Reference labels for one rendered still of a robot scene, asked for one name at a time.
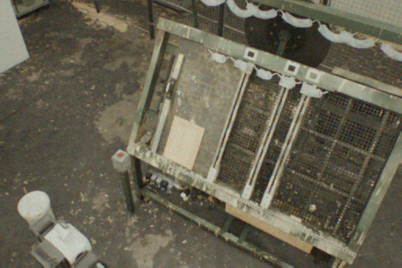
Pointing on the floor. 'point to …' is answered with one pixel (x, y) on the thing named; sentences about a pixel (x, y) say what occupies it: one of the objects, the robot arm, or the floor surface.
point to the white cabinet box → (9, 34)
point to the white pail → (34, 207)
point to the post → (127, 191)
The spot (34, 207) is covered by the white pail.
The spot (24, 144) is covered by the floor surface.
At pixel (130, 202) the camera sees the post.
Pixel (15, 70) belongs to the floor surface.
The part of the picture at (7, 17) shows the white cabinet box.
